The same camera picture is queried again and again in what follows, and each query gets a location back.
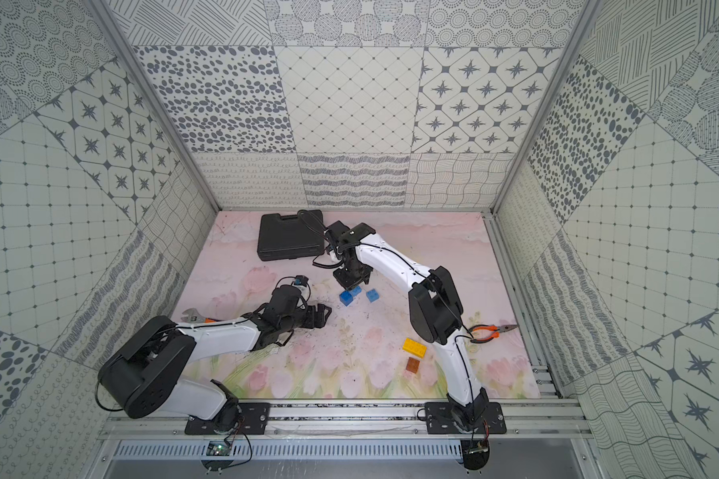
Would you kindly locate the brown lego brick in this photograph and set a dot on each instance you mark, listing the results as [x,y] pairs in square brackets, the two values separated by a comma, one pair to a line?
[412,366]

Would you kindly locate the yellow lego brick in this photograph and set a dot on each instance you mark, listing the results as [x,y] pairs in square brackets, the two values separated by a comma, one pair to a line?
[414,348]

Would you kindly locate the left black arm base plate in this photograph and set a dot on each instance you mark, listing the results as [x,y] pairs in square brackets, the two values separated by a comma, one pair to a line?
[250,418]

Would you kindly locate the black plastic tool case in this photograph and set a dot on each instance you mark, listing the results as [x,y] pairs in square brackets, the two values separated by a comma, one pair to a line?
[291,236]

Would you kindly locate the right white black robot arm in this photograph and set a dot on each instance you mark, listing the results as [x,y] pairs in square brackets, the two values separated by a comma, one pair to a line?
[435,309]

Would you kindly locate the dark blue square lego brick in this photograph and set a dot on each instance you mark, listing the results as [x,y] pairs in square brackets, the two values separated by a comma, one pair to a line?
[346,298]

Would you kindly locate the orange handled pliers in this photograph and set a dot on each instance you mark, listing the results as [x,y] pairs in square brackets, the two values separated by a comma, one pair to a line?
[481,334]

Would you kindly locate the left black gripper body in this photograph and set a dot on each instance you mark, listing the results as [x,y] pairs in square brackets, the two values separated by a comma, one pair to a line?
[310,313]

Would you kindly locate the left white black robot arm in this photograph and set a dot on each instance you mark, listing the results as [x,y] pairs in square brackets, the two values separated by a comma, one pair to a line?
[146,374]

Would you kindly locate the small light blue lego brick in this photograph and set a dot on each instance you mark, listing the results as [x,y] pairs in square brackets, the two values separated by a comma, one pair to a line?
[372,295]

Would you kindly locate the pink floral table mat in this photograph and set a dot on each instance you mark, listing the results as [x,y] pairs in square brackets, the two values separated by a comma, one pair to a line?
[357,354]

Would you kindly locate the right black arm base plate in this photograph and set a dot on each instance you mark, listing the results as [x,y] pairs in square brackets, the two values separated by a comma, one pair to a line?
[449,418]

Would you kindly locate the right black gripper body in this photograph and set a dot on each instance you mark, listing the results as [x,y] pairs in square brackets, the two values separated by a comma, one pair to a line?
[352,273]

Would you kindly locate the aluminium rail frame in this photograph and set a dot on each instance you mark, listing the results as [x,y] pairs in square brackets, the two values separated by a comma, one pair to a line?
[548,417]

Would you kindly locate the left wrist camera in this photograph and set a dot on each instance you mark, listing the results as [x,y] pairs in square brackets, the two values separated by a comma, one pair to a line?
[300,281]

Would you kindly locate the adjustable wrench orange handle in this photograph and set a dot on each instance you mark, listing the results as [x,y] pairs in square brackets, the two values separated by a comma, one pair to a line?
[195,318]

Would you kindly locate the white perforated cable duct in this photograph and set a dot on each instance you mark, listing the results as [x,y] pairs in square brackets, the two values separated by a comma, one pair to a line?
[323,449]

